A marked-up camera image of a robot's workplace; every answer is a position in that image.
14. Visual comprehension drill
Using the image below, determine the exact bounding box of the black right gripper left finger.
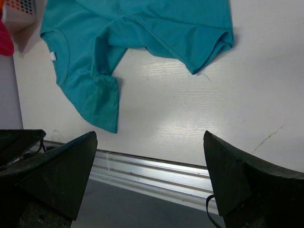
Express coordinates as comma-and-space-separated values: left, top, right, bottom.
0, 132, 97, 221

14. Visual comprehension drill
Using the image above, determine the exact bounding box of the magenta t shirt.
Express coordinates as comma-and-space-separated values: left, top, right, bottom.
0, 0, 14, 57

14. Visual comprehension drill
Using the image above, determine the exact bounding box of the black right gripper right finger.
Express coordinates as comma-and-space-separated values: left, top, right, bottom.
204, 131, 304, 228

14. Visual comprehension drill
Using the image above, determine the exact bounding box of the teal t shirt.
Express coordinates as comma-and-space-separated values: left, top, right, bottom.
40, 0, 234, 133

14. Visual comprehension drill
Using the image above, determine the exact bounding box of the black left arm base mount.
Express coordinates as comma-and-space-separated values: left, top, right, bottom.
0, 129, 46, 166

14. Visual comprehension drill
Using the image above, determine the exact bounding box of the white plastic laundry basket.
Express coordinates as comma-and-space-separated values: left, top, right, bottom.
1, 0, 47, 34

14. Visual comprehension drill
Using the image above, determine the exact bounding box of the aluminium table edge rail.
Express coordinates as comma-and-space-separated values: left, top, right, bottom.
42, 140, 218, 211

